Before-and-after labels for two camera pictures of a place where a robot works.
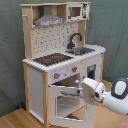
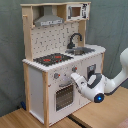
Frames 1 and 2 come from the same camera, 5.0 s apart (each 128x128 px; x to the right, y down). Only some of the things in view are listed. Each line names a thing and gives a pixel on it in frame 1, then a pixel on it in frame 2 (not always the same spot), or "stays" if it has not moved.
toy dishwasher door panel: (91, 71) stays
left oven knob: (56, 75) stays
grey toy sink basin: (80, 51) stays
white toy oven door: (54, 92) -> (64, 97)
